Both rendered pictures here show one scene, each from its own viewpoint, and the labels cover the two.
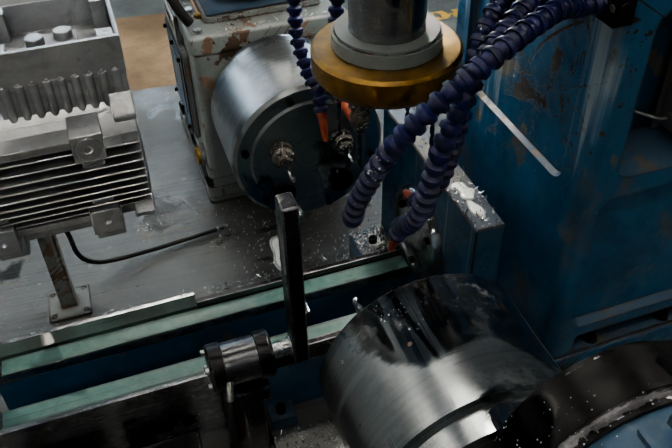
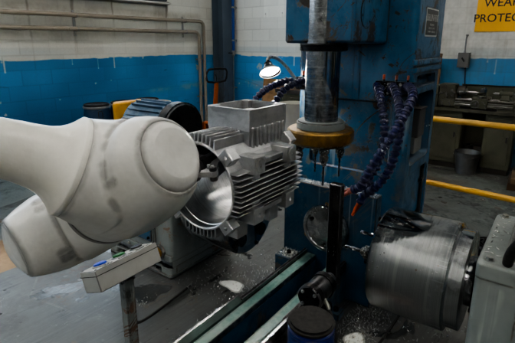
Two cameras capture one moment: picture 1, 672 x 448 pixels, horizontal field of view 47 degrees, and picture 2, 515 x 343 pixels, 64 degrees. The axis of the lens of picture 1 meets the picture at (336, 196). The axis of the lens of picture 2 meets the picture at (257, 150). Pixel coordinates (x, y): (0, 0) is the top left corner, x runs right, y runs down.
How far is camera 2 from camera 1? 74 cm
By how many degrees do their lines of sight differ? 40
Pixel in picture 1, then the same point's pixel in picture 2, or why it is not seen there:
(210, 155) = (172, 246)
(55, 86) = (266, 129)
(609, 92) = (407, 127)
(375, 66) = (332, 130)
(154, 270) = (169, 318)
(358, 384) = (402, 254)
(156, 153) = not seen: hidden behind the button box
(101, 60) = (280, 115)
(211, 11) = not seen: hidden behind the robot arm
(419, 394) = (437, 238)
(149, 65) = not seen: outside the picture
